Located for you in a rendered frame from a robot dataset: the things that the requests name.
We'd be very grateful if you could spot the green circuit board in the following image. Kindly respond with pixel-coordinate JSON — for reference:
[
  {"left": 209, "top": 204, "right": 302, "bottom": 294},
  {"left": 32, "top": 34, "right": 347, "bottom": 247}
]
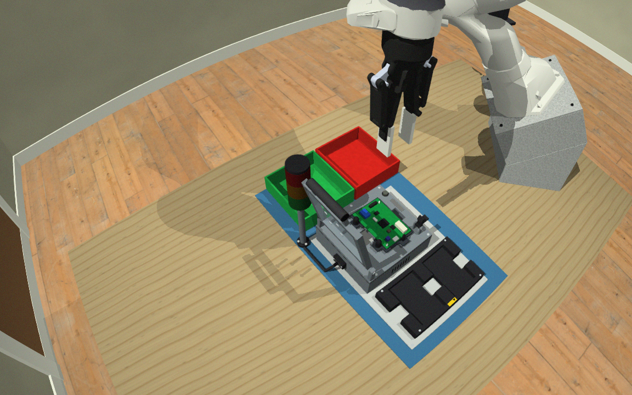
[{"left": 353, "top": 198, "right": 411, "bottom": 249}]

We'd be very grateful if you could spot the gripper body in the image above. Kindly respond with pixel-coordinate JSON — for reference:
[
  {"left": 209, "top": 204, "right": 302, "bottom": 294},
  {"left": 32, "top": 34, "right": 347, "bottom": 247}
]
[{"left": 381, "top": 31, "right": 435, "bottom": 85}]

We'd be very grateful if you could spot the green bin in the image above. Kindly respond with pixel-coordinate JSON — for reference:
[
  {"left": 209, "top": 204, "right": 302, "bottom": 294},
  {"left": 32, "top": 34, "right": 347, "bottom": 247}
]
[{"left": 264, "top": 150, "right": 354, "bottom": 231}]

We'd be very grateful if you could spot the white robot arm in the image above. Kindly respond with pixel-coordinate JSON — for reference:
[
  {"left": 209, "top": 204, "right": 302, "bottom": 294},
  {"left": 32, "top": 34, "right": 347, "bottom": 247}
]
[{"left": 346, "top": 0, "right": 565, "bottom": 117}]

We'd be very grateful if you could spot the red bin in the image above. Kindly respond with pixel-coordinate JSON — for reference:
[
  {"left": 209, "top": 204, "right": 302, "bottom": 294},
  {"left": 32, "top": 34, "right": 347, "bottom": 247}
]
[{"left": 315, "top": 126, "right": 400, "bottom": 200}]

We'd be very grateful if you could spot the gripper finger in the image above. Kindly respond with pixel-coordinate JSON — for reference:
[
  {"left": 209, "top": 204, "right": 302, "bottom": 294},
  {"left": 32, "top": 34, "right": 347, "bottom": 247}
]
[
  {"left": 398, "top": 56, "right": 438, "bottom": 144},
  {"left": 367, "top": 63, "right": 412, "bottom": 157}
]

